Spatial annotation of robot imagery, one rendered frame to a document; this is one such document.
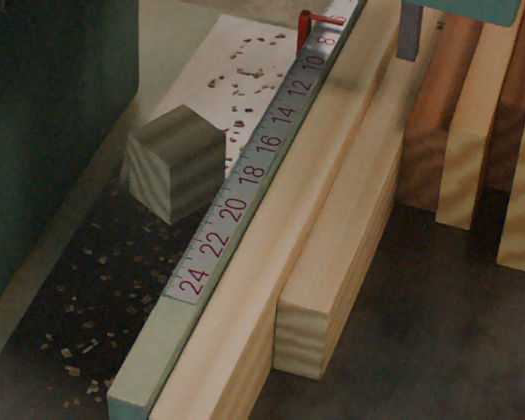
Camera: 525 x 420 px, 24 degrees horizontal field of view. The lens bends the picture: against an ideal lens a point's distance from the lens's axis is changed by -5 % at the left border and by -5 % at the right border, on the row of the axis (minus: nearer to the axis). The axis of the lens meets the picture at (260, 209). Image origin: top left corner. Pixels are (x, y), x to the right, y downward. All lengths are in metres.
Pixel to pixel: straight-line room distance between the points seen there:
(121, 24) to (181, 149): 0.09
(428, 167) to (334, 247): 0.08
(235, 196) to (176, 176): 0.20
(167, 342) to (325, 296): 0.07
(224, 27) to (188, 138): 0.18
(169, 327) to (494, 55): 0.22
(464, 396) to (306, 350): 0.07
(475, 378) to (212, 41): 0.40
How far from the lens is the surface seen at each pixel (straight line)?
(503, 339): 0.52
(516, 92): 0.57
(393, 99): 0.57
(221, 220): 0.48
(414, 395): 0.50
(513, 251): 0.55
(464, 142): 0.54
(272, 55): 0.83
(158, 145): 0.69
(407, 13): 0.56
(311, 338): 0.48
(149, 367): 0.43
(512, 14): 0.52
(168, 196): 0.69
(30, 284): 0.68
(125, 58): 0.75
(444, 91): 0.57
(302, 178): 0.51
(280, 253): 0.48
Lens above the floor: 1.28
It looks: 42 degrees down
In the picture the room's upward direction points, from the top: 3 degrees clockwise
